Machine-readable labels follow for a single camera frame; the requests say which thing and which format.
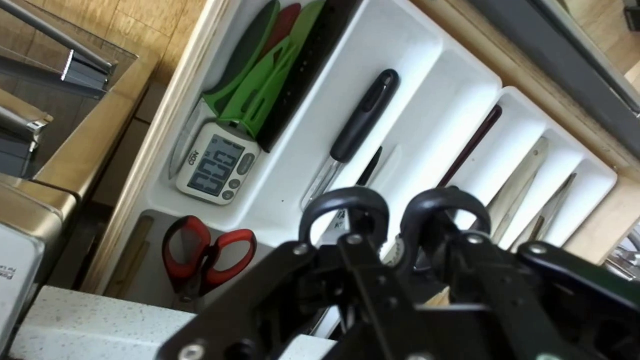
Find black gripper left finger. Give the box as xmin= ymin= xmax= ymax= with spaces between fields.
xmin=156 ymin=233 xmax=418 ymax=360

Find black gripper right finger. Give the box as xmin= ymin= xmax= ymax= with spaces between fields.
xmin=416 ymin=233 xmax=640 ymax=360

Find black scissors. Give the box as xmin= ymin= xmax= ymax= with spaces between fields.
xmin=296 ymin=185 xmax=495 ymax=268

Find wooden drawer with grey front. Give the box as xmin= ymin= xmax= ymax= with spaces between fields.
xmin=79 ymin=0 xmax=640 ymax=296

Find pale wooden utensil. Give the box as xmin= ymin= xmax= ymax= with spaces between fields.
xmin=488 ymin=136 xmax=549 ymax=247
xmin=509 ymin=173 xmax=578 ymax=253

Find small black knife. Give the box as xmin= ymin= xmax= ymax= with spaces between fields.
xmin=356 ymin=147 xmax=387 ymax=188

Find white digital kitchen timer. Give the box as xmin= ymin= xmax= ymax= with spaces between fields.
xmin=174 ymin=119 xmax=261 ymax=207

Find bright green knife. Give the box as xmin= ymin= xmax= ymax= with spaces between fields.
xmin=218 ymin=0 xmax=328 ymax=138

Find black knife sheath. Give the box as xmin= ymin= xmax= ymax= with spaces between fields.
xmin=256 ymin=0 xmax=363 ymax=154

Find white cutlery organizer tray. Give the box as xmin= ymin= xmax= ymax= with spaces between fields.
xmin=137 ymin=0 xmax=619 ymax=268

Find dark green knife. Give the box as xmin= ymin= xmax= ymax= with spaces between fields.
xmin=198 ymin=0 xmax=282 ymax=119

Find red knife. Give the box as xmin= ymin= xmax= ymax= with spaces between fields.
xmin=262 ymin=2 xmax=302 ymax=56

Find stainless steel gas range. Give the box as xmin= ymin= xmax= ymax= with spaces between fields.
xmin=0 ymin=0 xmax=138 ymax=360

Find red handled scissors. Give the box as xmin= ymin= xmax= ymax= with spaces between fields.
xmin=161 ymin=214 xmax=259 ymax=298

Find dark long handled utensil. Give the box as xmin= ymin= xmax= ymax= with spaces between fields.
xmin=436 ymin=102 xmax=506 ymax=193

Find black handled peeler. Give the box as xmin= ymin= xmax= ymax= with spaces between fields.
xmin=298 ymin=67 xmax=403 ymax=208

